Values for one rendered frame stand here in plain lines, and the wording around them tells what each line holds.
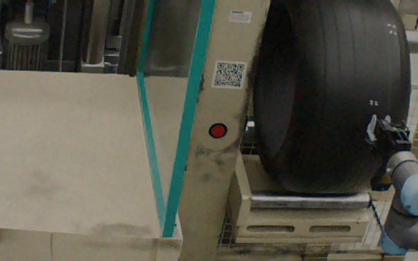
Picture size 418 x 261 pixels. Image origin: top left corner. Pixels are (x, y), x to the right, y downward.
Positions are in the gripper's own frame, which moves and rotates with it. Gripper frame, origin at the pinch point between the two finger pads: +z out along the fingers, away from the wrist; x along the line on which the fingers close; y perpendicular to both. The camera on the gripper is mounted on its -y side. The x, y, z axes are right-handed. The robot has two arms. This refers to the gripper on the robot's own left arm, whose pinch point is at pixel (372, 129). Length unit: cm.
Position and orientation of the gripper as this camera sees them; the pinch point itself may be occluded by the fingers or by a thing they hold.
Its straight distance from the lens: 228.5
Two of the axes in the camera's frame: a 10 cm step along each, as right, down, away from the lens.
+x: -9.8, -0.5, -2.0
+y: 1.4, -8.8, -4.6
